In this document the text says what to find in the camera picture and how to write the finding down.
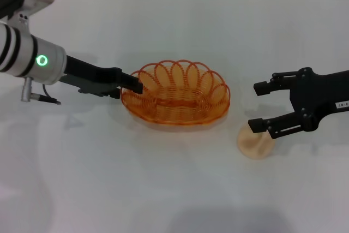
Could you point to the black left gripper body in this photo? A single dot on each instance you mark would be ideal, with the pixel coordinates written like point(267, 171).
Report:
point(92, 77)

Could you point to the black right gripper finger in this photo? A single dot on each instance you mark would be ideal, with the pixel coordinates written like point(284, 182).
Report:
point(256, 125)
point(262, 88)

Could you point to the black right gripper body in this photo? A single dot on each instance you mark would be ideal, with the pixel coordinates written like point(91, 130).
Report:
point(319, 94)

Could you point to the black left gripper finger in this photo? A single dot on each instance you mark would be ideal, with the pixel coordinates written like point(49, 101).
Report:
point(106, 93)
point(132, 83)

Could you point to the beige steamed bun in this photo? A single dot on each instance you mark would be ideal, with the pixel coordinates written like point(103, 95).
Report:
point(253, 145)

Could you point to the orange plastic woven basket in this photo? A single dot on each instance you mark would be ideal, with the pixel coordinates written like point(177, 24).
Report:
point(177, 107)

